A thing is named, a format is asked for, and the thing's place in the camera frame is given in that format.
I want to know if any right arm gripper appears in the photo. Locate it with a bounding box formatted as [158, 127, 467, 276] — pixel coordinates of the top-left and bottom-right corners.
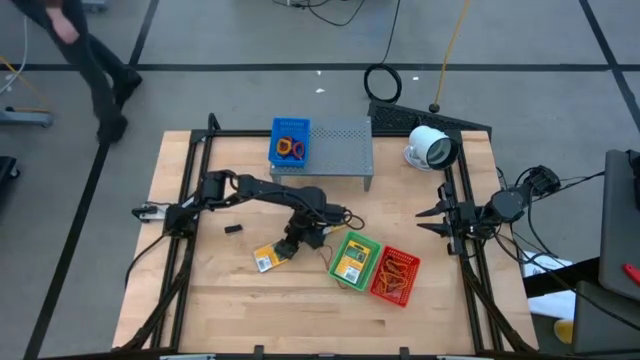
[414, 181, 481, 257]

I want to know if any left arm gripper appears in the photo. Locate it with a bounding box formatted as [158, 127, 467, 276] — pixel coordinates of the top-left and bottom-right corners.
[273, 207, 334, 260]

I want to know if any green plastic basket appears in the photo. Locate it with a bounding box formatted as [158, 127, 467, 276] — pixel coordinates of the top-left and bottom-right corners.
[327, 230, 384, 293]

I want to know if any orange rubber band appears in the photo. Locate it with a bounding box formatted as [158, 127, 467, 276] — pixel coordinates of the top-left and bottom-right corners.
[377, 272, 409, 296]

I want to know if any blue plastic basket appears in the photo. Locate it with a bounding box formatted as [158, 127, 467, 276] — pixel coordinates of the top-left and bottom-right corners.
[267, 117, 312, 169]

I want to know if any red plastic basket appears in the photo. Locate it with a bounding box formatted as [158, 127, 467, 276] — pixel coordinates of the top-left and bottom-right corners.
[368, 245, 421, 309]

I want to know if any black perforated panel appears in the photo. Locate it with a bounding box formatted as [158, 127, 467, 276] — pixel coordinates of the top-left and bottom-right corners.
[368, 99, 494, 139]

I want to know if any grey perforated metal shelf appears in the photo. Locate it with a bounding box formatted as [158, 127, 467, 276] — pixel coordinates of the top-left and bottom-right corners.
[269, 116, 376, 193]

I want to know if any white sheet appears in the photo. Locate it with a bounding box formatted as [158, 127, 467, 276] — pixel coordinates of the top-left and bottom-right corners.
[522, 249, 577, 321]

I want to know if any yellow object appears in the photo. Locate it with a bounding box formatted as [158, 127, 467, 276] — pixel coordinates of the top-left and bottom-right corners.
[553, 319, 576, 346]

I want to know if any grey furniture panel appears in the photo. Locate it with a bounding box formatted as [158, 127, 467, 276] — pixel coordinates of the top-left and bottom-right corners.
[572, 279, 640, 357]
[597, 148, 640, 301]

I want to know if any person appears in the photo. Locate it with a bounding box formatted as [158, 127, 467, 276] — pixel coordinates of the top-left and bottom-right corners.
[9, 0, 145, 145]

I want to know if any black floor object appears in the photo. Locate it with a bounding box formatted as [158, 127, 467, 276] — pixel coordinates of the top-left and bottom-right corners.
[0, 155, 21, 201]

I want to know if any grey floor base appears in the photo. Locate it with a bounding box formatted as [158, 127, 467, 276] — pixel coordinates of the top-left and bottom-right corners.
[0, 107, 55, 128]

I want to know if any person's hand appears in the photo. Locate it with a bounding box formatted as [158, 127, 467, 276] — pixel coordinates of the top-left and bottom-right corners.
[46, 5, 81, 46]

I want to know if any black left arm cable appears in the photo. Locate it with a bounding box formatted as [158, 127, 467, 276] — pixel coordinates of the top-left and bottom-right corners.
[341, 209, 366, 232]

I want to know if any yellow hanging cord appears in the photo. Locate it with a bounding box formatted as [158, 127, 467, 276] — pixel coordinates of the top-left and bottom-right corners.
[430, 0, 472, 114]

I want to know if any black coiled cable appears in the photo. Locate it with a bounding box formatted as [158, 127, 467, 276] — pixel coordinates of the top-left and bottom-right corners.
[363, 0, 404, 105]

